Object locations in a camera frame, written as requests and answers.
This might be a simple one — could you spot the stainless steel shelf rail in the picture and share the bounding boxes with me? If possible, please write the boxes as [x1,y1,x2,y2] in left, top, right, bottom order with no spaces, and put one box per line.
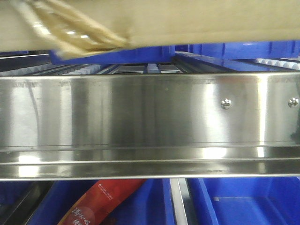
[0,72,300,180]

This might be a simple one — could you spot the blue bin upper rear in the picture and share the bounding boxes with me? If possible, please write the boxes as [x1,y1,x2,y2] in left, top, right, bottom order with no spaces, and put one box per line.
[49,45,175,65]

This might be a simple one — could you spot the silver rail screw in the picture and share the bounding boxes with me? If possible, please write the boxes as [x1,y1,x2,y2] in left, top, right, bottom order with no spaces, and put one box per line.
[288,97,300,108]
[221,98,232,110]

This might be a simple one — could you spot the blue bin upper right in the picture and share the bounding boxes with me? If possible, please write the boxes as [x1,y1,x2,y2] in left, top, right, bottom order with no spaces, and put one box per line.
[188,40,300,60]

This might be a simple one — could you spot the blue bin lower right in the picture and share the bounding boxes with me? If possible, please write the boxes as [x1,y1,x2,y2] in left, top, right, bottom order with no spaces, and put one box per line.
[187,177,300,225]

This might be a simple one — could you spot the white roller track left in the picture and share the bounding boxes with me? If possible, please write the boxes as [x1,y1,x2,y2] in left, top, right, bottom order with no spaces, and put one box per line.
[0,63,102,77]

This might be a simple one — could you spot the brown cardboard carton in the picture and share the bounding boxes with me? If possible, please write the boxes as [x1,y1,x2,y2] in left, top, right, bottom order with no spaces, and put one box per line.
[0,0,300,58]

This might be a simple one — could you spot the white roller track right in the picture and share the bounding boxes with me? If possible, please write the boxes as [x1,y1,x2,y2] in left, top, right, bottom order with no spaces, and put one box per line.
[254,58,300,70]

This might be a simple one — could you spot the white roller track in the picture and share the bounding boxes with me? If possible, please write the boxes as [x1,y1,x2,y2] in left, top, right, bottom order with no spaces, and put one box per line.
[0,63,102,77]
[254,58,300,70]

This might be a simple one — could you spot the red printed package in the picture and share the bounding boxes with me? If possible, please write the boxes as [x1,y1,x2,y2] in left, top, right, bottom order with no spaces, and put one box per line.
[58,179,146,225]

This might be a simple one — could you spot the right silver rail screw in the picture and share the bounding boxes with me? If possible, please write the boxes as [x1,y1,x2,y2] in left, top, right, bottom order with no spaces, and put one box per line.
[288,97,300,108]

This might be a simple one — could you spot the blue bin lower left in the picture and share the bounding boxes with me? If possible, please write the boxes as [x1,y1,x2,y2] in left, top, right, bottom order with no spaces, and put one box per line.
[0,179,175,225]

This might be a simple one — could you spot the blue bin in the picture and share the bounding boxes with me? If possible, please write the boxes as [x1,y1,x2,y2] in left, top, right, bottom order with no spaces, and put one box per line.
[49,45,175,65]
[0,179,175,225]
[187,177,300,225]
[188,40,300,60]

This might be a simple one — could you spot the left silver rail screw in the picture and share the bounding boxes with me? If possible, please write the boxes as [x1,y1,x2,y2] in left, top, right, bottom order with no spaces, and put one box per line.
[221,98,232,110]

